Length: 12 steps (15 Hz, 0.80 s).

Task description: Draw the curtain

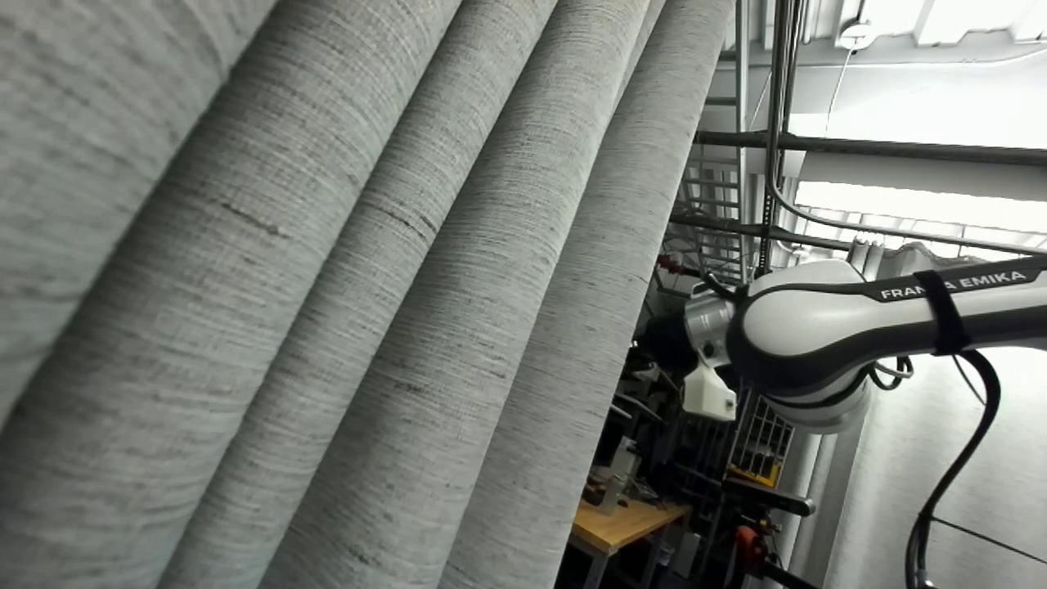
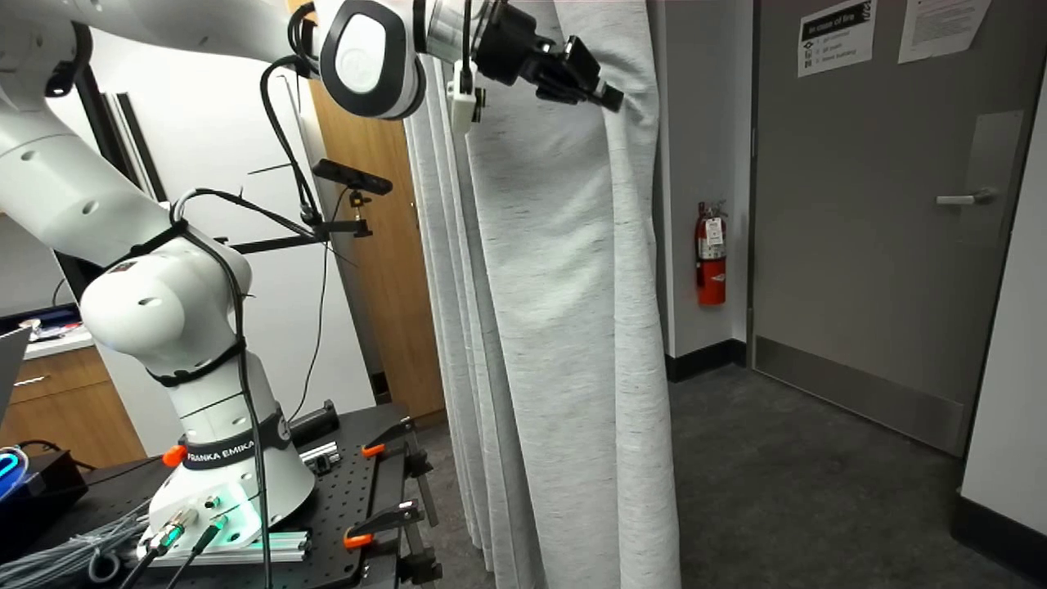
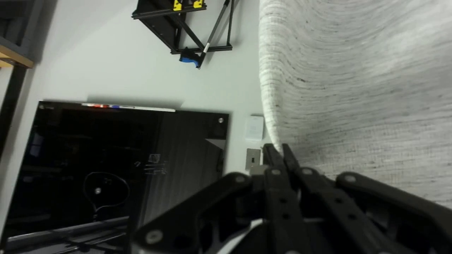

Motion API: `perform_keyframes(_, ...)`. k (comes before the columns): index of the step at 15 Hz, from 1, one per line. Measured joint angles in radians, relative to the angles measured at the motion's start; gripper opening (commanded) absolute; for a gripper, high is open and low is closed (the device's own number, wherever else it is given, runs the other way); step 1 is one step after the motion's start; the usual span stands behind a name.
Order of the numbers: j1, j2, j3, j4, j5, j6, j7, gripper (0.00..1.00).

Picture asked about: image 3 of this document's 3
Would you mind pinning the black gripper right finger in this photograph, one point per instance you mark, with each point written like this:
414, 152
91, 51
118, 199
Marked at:
372, 216

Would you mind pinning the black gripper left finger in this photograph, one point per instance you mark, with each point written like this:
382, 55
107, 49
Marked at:
262, 213

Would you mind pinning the grey pleated curtain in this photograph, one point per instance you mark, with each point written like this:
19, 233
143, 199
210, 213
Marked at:
362, 86

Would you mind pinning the wooden shelf unit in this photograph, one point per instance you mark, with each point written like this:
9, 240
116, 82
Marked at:
25, 25

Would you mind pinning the white wall socket plate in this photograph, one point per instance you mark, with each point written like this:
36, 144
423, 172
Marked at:
255, 128

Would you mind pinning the large black wall screen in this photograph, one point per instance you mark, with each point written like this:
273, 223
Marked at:
94, 173

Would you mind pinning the black wall mounted bracket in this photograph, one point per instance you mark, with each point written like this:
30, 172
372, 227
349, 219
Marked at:
167, 20

